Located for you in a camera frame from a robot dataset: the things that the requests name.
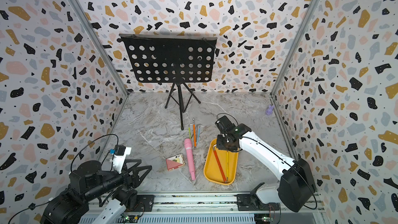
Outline yellow plastic storage tray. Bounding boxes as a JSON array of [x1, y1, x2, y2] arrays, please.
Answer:
[[204, 139, 238, 186]]

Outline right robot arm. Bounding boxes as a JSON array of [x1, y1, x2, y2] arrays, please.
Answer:
[[215, 114, 316, 213]]

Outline black perforated music stand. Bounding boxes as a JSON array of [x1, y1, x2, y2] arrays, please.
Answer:
[[119, 34, 217, 114]]

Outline orange hex key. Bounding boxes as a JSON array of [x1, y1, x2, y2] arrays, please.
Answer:
[[192, 118, 197, 150]]

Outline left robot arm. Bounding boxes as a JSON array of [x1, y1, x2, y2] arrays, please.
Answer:
[[40, 159, 152, 224]]

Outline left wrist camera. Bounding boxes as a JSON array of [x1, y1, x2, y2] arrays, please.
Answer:
[[111, 145, 132, 174]]

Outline small purple rabbit figurine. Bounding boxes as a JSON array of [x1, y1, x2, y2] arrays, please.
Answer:
[[265, 105, 274, 116]]

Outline red playing card box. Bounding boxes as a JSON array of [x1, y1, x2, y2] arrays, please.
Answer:
[[166, 154, 185, 171]]

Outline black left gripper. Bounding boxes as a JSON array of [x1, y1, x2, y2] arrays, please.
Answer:
[[84, 158, 152, 204]]

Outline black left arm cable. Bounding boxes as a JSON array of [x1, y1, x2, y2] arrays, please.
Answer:
[[70, 133, 119, 174]]

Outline red hex key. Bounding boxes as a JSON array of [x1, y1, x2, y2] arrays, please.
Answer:
[[212, 144, 226, 183]]

